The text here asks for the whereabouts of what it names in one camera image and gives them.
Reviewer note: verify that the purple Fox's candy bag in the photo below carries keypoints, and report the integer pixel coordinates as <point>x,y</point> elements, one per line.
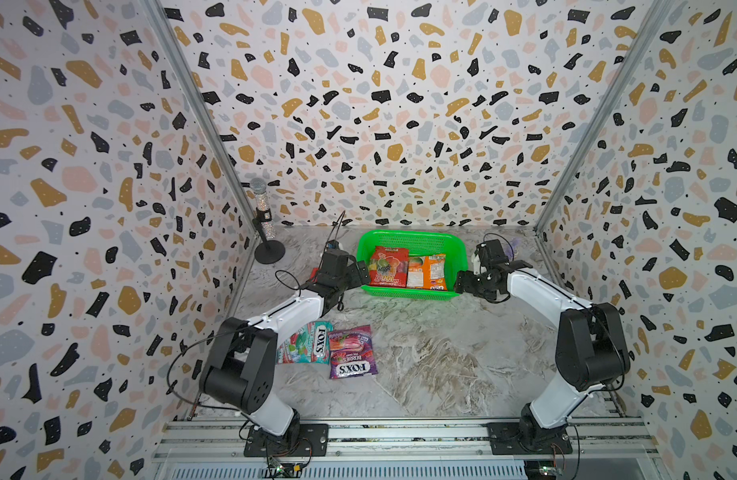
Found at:
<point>352,353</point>

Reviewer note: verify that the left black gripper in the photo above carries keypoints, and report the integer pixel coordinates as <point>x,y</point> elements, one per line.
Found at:
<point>355,280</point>

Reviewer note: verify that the teal Fox's candy bag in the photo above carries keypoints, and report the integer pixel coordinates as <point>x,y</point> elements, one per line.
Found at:
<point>311,344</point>

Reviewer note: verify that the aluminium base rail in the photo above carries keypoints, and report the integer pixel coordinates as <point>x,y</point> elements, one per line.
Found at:
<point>476,448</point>

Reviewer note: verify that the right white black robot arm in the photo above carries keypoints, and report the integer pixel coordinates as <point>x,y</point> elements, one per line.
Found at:
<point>591,352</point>

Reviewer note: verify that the black stand with clear tube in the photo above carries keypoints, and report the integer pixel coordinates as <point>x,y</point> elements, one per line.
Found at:
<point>270,250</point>

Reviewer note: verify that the yellow orange Fox's candy bag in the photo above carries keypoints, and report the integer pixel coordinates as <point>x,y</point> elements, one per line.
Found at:
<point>416,278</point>

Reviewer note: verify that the small purple object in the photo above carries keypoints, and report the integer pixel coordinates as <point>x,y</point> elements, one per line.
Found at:
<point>514,246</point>

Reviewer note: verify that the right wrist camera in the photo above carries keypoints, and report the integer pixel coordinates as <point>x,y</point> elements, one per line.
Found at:
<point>479,265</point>

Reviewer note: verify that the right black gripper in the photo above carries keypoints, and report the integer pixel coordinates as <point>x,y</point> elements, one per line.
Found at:
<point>462,284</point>

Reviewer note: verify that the green plastic basket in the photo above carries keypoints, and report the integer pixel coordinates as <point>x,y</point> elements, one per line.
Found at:
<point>418,244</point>

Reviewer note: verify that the red candy bag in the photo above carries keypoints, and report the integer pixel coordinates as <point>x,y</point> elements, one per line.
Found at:
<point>388,267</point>

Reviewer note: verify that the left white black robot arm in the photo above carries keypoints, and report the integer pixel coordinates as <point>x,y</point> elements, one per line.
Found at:
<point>240,367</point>

